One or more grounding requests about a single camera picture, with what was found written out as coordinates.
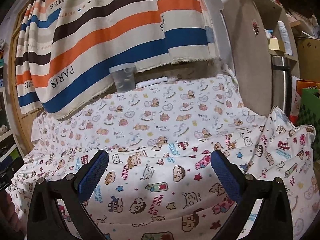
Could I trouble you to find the clear plastic cup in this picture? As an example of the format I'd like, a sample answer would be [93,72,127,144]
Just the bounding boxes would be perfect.
[109,63,136,93]

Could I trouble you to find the cardboard box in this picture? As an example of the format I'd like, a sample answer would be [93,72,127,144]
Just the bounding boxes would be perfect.
[296,37,320,82]

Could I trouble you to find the beige padded headboard cushion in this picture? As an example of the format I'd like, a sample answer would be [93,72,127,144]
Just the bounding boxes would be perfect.
[222,0,272,116]

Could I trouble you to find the white spray bottle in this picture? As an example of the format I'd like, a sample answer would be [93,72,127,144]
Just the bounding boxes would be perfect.
[277,21,293,56]

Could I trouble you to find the striped Paris fabric curtain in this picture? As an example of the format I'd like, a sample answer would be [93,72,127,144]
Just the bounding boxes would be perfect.
[15,0,219,119]

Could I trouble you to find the white remote control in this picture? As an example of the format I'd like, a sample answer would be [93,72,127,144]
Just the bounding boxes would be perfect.
[136,76,168,88]

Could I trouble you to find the green patterned box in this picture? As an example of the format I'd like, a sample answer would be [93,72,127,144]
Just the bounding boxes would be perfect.
[297,88,320,161]

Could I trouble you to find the person's left hand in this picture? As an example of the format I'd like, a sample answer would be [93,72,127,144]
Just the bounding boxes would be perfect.
[1,191,25,239]

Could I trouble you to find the white cartoon print pants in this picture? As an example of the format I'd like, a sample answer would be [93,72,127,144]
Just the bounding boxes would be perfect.
[8,106,319,239]

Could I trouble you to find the stainless steel thermos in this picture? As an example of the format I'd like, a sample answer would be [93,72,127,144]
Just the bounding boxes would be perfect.
[271,56,292,117]

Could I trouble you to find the baby bear print bedsheet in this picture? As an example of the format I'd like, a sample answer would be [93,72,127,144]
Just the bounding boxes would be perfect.
[31,74,257,151]

